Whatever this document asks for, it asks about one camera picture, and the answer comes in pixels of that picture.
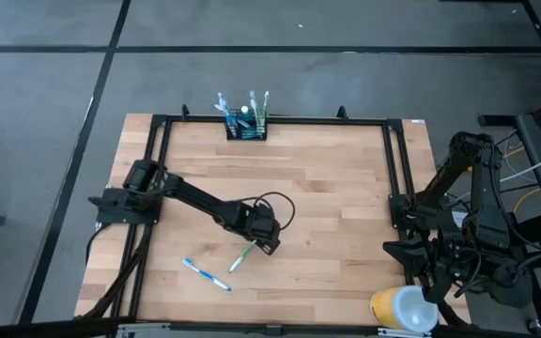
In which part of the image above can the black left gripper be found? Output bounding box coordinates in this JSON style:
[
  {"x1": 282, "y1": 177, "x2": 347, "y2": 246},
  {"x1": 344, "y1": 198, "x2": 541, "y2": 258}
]
[{"x1": 240, "y1": 201, "x2": 283, "y2": 258}]

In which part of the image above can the green and white toothbrush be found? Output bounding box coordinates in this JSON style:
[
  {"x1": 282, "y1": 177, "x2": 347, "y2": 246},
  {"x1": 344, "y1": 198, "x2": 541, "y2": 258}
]
[
  {"x1": 258, "y1": 90, "x2": 271, "y2": 131},
  {"x1": 227, "y1": 238, "x2": 258, "y2": 274},
  {"x1": 248, "y1": 89, "x2": 259, "y2": 129}
]

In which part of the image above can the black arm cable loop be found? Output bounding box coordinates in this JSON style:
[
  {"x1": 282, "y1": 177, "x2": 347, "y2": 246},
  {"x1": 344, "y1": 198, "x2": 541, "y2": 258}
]
[{"x1": 240, "y1": 190, "x2": 297, "y2": 232}]

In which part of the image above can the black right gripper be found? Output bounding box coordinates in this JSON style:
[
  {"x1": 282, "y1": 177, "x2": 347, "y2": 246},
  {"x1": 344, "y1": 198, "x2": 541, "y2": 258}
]
[{"x1": 382, "y1": 228, "x2": 456, "y2": 305}]

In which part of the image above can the yellow cable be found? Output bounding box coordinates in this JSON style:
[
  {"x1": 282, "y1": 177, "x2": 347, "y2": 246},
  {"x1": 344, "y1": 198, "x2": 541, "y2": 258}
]
[{"x1": 503, "y1": 145, "x2": 541, "y2": 326}]

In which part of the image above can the black wire rack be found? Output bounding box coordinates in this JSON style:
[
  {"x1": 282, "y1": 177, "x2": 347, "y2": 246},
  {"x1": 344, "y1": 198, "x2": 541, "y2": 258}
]
[{"x1": 224, "y1": 107, "x2": 270, "y2": 142}]

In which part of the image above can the black aluminium rig frame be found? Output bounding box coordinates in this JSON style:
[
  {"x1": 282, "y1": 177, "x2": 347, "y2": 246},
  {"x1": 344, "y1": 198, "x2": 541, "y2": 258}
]
[{"x1": 73, "y1": 103, "x2": 472, "y2": 338}]

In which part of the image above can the black side desk frame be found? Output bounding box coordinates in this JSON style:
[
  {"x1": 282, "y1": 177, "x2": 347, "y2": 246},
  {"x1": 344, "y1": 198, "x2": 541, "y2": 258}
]
[{"x1": 479, "y1": 84, "x2": 541, "y2": 338}]

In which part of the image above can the blue and white toothbrush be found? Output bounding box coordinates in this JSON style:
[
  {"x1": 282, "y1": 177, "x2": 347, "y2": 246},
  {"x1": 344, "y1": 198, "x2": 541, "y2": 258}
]
[
  {"x1": 212, "y1": 102, "x2": 239, "y2": 138},
  {"x1": 180, "y1": 256, "x2": 233, "y2": 293},
  {"x1": 217, "y1": 91, "x2": 237, "y2": 137}
]

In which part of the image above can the white cable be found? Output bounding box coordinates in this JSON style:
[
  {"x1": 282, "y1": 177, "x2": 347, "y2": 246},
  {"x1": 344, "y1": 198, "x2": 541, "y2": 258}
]
[{"x1": 499, "y1": 144, "x2": 541, "y2": 185}]

